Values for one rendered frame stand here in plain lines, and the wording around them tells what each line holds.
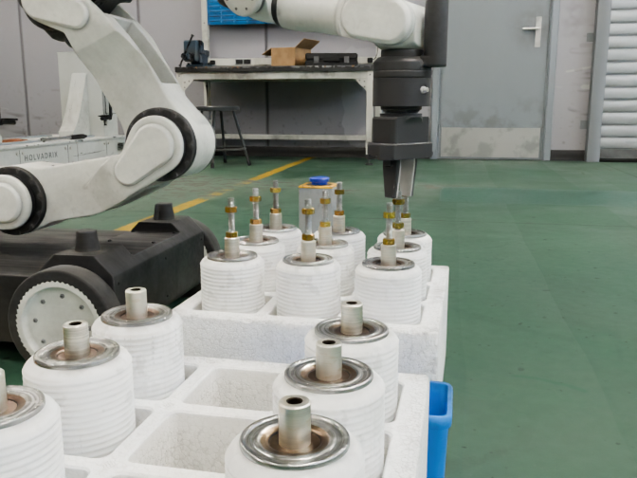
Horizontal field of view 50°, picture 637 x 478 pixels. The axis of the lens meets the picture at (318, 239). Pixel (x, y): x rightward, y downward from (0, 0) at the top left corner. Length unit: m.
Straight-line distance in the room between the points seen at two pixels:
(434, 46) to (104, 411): 0.68
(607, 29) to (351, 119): 2.18
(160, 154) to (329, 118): 4.90
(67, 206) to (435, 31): 0.83
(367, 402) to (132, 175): 0.89
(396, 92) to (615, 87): 5.19
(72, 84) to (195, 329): 3.83
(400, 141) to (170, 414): 0.54
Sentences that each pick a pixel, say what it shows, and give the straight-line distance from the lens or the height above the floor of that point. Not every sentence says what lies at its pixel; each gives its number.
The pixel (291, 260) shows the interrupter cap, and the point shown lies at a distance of 0.99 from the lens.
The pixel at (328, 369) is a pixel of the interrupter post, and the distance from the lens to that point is 0.58.
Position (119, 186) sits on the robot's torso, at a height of 0.32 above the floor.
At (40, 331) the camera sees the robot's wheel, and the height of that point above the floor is 0.08.
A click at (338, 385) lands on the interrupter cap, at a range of 0.57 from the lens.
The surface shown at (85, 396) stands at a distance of 0.64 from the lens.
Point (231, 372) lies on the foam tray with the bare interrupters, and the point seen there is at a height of 0.17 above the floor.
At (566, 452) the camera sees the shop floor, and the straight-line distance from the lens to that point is 1.06.
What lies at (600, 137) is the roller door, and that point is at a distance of 6.10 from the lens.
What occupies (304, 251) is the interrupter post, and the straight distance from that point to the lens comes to 0.99.
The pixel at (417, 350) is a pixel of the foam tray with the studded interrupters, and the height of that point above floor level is 0.15.
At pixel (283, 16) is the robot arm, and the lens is 1.14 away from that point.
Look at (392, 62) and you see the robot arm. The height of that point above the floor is 0.54.
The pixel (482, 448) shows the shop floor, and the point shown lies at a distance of 1.04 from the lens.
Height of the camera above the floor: 0.48
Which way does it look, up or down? 11 degrees down
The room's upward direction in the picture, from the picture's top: straight up
